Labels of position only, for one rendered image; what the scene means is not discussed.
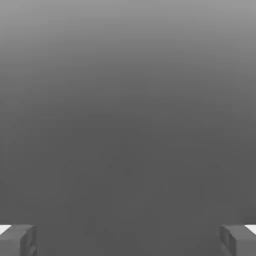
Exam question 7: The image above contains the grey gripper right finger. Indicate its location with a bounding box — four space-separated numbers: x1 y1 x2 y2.
218 224 256 256

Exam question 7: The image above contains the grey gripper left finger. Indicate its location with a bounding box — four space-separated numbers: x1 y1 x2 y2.
0 224 38 256

